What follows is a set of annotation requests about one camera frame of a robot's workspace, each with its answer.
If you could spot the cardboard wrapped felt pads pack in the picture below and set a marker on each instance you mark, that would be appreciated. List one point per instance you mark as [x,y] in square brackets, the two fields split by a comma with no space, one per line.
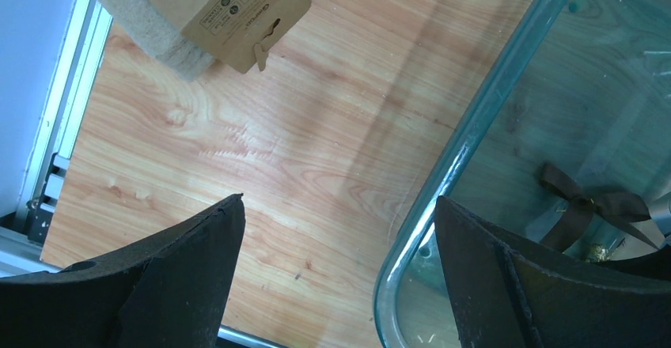
[189,36]

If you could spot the gold bell ornament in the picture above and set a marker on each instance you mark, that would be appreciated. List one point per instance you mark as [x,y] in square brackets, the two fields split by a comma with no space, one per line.
[597,253]

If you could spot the clear glass tray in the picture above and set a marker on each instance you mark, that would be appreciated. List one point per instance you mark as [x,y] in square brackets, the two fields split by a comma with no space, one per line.
[583,84]

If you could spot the brown ribbon bow ornament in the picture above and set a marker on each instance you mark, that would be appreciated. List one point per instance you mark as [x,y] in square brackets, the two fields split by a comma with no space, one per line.
[621,209]

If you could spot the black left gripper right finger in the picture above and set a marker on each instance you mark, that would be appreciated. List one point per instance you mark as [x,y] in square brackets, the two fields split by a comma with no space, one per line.
[508,291]

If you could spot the aluminium frame rail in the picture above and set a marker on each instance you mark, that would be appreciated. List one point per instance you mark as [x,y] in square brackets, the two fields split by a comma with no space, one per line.
[79,60]

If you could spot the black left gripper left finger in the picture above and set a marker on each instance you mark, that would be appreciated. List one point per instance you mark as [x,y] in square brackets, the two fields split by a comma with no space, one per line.
[166,290]

